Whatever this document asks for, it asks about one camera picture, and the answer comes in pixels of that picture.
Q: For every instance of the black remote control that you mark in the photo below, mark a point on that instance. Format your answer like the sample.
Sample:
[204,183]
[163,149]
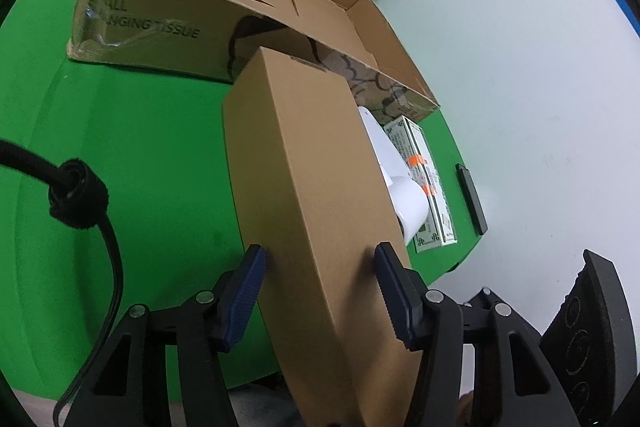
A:
[472,202]

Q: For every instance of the green tablecloth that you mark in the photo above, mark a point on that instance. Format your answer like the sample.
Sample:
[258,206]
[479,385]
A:
[150,157]

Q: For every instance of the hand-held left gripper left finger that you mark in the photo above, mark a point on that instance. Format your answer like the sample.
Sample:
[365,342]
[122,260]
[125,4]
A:
[245,294]

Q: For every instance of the white hair dryer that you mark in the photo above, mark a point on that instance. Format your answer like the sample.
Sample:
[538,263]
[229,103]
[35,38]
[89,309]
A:
[410,202]

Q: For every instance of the green and white carton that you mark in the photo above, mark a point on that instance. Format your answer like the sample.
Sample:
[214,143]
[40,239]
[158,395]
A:
[425,157]

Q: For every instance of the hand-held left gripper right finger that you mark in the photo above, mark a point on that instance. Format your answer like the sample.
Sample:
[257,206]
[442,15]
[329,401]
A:
[400,302]

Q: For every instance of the long brown cardboard box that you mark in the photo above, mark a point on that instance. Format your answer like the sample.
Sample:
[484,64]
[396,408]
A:
[310,207]

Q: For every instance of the large cardboard box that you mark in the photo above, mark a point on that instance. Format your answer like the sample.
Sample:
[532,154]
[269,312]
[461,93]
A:
[150,32]

